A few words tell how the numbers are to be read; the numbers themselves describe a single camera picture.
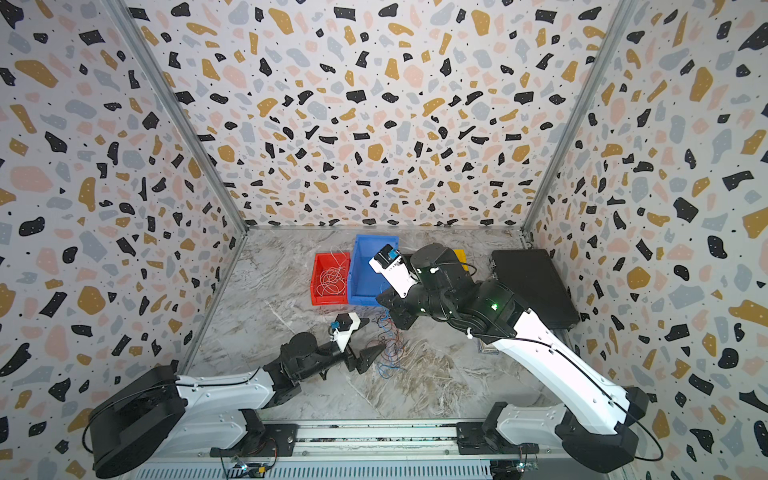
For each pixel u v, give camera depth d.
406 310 0.52
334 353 0.68
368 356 0.69
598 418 0.37
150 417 0.42
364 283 1.07
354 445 0.73
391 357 0.89
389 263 0.51
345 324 0.65
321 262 1.03
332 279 1.04
